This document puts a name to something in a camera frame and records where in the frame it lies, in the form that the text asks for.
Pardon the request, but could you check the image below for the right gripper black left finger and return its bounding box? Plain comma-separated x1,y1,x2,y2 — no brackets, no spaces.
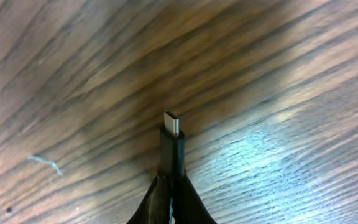
127,174,171,224

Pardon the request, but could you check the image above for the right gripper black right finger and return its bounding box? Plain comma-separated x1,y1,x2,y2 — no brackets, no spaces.
172,175,216,224

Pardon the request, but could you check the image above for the black USB-C charging cable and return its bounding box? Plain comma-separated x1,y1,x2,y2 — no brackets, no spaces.
158,110,186,187

